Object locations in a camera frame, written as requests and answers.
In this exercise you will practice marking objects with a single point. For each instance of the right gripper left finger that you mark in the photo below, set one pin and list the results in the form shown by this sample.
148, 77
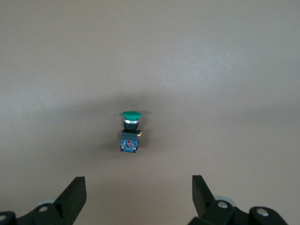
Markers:
68, 206

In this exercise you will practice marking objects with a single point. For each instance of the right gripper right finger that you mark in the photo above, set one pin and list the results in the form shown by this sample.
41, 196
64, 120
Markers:
206, 208

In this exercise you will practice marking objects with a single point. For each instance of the green push button switch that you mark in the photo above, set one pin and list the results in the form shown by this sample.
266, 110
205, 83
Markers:
131, 136

